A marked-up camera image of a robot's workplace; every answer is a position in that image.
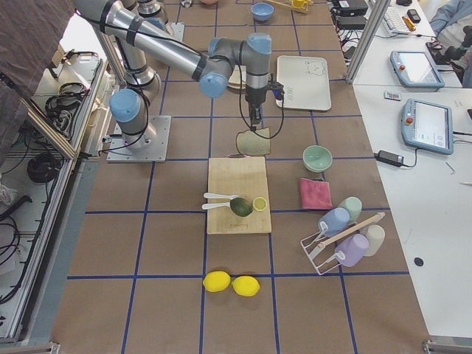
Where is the white wire cup rack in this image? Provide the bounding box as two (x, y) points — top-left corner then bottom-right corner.
(299, 212), (386, 276)

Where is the yellow lemon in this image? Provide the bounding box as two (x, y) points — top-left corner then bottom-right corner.
(232, 275), (260, 297)
(202, 271), (232, 293)

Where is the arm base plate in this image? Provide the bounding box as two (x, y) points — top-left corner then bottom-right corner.
(106, 115), (172, 163)
(163, 21), (184, 52)

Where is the bread slice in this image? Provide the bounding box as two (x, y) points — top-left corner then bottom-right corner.
(236, 128), (271, 156)

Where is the left yellow lemon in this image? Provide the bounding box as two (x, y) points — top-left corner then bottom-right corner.
(202, 271), (232, 293)

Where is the aluminium frame post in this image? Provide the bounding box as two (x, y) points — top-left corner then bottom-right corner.
(345, 0), (390, 84)

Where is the green avocado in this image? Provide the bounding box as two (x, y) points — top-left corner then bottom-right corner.
(230, 197), (253, 217)

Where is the black power adapter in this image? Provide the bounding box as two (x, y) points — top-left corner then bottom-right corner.
(374, 150), (404, 167)

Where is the pink cloth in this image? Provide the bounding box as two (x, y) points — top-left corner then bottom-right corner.
(299, 178), (333, 210)

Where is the wooden cutting board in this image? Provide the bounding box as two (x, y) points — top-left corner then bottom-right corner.
(206, 156), (273, 235)

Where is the near teach pendant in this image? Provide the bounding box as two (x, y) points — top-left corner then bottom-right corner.
(400, 99), (454, 155)

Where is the right yellow lemon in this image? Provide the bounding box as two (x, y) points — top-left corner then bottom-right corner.
(232, 275), (260, 297)

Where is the yellow cup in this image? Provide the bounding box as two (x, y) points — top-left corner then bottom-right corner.
(291, 0), (307, 8)

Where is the purple cup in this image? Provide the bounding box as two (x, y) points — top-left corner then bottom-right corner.
(335, 234), (369, 267)

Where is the mint green bowl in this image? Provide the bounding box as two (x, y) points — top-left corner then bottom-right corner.
(302, 145), (333, 173)

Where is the white keyboard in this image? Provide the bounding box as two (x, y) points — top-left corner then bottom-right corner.
(382, 6), (410, 35)

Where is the blue cup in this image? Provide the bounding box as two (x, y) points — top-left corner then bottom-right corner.
(318, 207), (350, 237)

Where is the far teach pendant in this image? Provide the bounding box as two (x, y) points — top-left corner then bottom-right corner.
(390, 51), (445, 90)

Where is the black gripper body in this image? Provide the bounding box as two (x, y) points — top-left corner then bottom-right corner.
(245, 73), (285, 131)

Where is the teach pendant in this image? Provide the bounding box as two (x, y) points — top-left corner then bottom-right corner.
(390, 51), (445, 90)
(400, 99), (454, 155)

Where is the wooden peg rack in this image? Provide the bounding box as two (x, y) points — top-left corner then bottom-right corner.
(266, 0), (314, 14)

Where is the green cup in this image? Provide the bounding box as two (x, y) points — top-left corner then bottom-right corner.
(339, 196), (362, 224)

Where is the blue bowl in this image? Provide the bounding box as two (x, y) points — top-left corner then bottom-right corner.
(251, 2), (274, 22)

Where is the white plastic knife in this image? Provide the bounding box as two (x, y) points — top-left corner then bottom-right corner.
(204, 192), (243, 200)

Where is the beige cup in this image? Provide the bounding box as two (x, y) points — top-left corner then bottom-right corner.
(360, 224), (385, 257)

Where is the cream bear tray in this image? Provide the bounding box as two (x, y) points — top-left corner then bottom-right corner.
(276, 55), (331, 111)

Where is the cream round plate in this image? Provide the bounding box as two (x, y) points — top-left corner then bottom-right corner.
(227, 66), (246, 90)

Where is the lemon half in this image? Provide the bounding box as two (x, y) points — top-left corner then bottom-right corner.
(252, 196), (268, 212)

